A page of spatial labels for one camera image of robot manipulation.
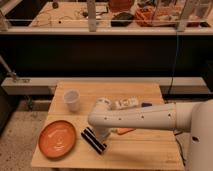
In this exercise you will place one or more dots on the black striped eraser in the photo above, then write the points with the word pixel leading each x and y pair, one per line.
pixel 89 136

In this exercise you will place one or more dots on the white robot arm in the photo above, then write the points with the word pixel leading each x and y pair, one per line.
pixel 193 117

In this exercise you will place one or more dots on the white plastic bottle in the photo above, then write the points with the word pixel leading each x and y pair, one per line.
pixel 126 103

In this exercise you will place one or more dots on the translucent plastic cup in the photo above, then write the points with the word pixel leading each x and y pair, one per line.
pixel 72 99

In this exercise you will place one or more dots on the blue sponge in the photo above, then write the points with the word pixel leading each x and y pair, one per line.
pixel 146 104

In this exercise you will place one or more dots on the orange carrot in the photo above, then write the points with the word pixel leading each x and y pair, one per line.
pixel 121 131

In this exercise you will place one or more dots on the black pouch on bench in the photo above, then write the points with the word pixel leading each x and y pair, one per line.
pixel 122 19

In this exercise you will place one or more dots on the orange plate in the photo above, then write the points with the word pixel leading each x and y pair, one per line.
pixel 57 139

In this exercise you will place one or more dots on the orange crate on bench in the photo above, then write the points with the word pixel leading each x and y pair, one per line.
pixel 152 17

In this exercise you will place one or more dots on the metal clamp bracket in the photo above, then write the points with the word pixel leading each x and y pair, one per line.
pixel 12 74

